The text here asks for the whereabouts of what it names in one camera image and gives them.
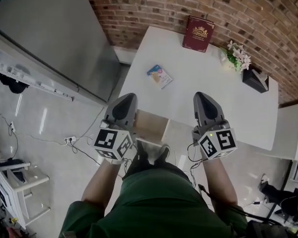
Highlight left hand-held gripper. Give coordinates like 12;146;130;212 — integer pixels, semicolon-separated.
93;93;139;162

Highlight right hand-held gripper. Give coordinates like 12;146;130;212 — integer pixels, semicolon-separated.
191;91;237;162

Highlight white wooden drawer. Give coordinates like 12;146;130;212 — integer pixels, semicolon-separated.
133;109;171;147

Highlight person's left forearm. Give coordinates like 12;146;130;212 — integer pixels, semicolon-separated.
81;157;125;218

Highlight person's right forearm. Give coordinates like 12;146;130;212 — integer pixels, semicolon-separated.
201;157;238;212

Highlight white desk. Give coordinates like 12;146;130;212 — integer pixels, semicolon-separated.
119;25;279;151

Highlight person's left shoe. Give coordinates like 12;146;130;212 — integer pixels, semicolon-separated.
136;140;154;158

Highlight black tissue box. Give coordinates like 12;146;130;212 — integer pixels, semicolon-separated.
242;67;270;94

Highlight person's black trousers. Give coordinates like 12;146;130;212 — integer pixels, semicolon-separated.
123;142;189;183

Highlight potted white flowers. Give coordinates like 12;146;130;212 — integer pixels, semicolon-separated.
220;40;253;73

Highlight dark red book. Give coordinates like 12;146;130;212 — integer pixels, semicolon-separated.
182;15;216;53

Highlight white shelving rack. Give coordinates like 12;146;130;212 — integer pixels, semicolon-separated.
0;28;80;103

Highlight person's green shirt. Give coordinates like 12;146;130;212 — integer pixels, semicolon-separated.
61;169;249;238

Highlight grey refrigerator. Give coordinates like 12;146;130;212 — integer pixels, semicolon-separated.
0;0;120;104

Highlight dark blue cloth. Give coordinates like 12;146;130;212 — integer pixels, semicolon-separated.
0;159;24;183

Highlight black waist pack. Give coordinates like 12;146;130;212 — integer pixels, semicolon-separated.
245;219;291;238

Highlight white chair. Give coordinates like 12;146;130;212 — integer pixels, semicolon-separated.
0;161;52;229

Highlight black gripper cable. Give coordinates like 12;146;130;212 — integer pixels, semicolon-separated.
187;142;281;227

